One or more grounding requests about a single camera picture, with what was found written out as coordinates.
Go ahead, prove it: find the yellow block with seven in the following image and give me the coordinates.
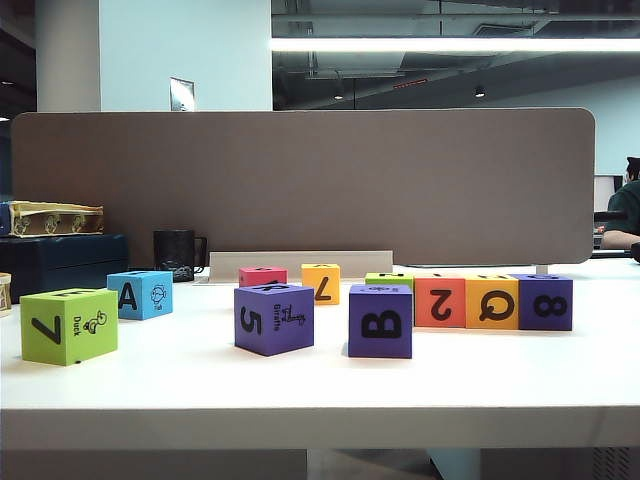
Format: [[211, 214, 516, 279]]
[[300, 263, 342, 307]]

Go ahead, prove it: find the green block with N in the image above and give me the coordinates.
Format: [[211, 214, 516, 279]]
[[364, 272, 416, 292]]

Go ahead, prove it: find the purple block with giraffe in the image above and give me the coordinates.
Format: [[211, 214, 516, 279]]
[[233, 282, 316, 358]]

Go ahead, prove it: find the orange block with two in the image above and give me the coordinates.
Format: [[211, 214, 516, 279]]
[[412, 274, 468, 330]]

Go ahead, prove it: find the yellow block with Q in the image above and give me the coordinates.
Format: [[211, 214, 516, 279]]
[[464, 274, 521, 331]]

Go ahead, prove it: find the blue block with fish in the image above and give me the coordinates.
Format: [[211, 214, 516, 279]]
[[106, 270, 175, 322]]

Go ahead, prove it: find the purple block with eight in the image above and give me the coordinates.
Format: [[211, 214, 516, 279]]
[[517, 273, 574, 332]]

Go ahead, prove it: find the green block with duck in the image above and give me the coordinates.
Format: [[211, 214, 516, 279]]
[[19, 288, 120, 367]]

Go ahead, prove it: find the red letter block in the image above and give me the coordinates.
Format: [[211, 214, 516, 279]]
[[238, 266, 289, 289]]

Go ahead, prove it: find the brown desk divider panel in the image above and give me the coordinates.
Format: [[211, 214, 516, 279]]
[[9, 107, 597, 267]]

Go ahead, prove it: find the purple block with orange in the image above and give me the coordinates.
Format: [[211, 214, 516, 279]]
[[347, 283, 415, 360]]

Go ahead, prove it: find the black mug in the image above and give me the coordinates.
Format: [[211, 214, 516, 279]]
[[152, 229, 209, 284]]

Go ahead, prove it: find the white ceiling light strip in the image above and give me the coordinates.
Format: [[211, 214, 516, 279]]
[[269, 35, 640, 53]]

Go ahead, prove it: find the dark blue box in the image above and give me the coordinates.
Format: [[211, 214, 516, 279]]
[[0, 233, 130, 305]]

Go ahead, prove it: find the cream patterned box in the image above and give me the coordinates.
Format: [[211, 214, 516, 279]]
[[8, 200, 106, 238]]

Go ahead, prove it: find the white computer monitor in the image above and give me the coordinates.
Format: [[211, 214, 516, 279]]
[[594, 173, 625, 214]]

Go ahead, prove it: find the person in dark green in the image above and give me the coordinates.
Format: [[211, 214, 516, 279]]
[[601, 156, 640, 251]]

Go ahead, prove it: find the paper wall sign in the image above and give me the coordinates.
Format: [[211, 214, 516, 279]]
[[168, 76, 197, 113]]

